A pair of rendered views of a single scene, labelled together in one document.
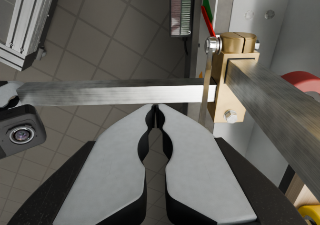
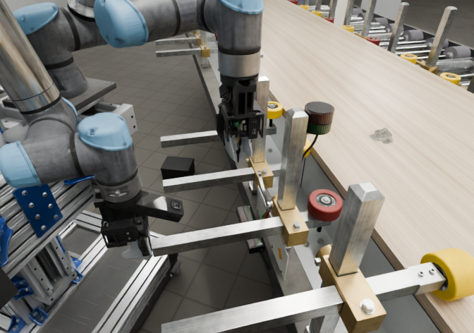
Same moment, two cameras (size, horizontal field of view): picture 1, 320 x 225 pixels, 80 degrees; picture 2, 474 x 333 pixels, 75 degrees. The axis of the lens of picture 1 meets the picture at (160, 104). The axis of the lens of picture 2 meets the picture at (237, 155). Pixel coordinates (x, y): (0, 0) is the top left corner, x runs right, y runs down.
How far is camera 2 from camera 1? 70 cm
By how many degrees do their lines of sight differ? 84
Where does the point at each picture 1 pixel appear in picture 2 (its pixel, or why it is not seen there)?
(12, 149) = (169, 209)
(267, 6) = (315, 238)
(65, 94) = (184, 235)
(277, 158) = (418, 321)
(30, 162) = not seen: outside the picture
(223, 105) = (288, 221)
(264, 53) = not seen: hidden behind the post
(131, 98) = (228, 232)
